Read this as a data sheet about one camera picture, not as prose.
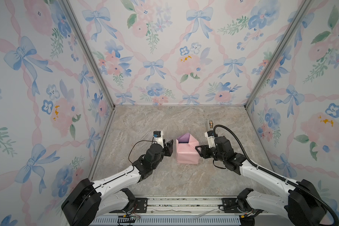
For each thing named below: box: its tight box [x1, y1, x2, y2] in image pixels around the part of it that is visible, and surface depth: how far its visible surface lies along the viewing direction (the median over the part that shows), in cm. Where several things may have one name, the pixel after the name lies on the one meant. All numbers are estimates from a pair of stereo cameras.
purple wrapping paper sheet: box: [176, 132, 201, 165], surface depth 83 cm
